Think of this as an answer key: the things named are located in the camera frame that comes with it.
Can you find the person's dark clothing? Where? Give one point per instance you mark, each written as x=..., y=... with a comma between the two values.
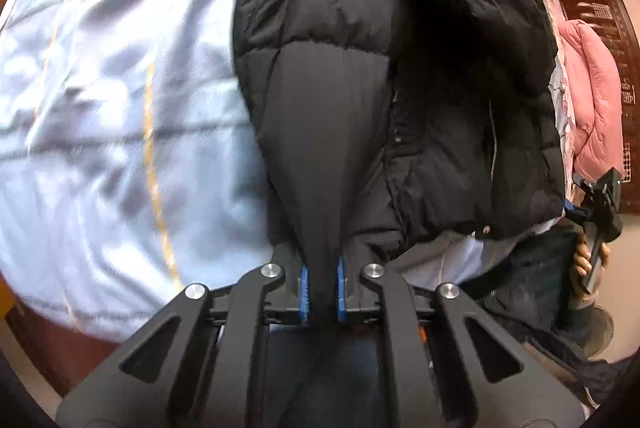
x=540, y=288

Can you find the black puffer jacket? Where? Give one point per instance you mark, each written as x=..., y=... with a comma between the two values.
x=380, y=82

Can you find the pink puffer jacket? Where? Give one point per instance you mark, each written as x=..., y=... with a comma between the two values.
x=592, y=107

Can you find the brown wooden bed frame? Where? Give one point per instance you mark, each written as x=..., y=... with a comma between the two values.
x=60, y=353

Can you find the person's right hand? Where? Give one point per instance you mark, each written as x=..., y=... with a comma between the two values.
x=582, y=265

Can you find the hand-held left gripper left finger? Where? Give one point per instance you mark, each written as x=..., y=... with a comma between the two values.
x=304, y=288

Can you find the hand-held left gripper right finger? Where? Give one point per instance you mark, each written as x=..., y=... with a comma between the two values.
x=341, y=288

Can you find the white striped bed quilt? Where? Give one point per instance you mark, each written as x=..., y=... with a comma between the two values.
x=125, y=117

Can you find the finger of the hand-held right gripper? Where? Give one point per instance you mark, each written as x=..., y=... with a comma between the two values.
x=579, y=208

